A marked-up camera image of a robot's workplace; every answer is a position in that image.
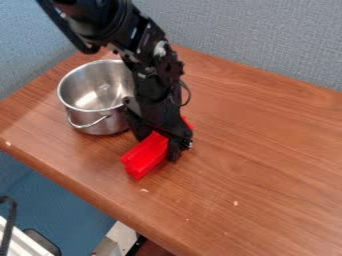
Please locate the red plastic block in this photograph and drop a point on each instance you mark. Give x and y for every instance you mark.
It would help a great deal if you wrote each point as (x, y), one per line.
(146, 155)

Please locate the stainless steel pot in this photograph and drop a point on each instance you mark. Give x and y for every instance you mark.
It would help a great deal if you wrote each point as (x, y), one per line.
(91, 93)

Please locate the white table leg bracket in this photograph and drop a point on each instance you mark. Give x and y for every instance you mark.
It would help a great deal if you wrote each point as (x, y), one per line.
(118, 241)

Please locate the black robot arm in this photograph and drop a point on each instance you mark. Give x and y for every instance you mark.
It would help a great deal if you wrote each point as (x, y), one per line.
(114, 24)

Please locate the white radiator panel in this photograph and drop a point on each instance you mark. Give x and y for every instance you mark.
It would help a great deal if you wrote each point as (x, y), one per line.
(22, 245)

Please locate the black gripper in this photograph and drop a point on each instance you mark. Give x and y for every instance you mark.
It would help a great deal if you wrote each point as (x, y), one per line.
(154, 107)

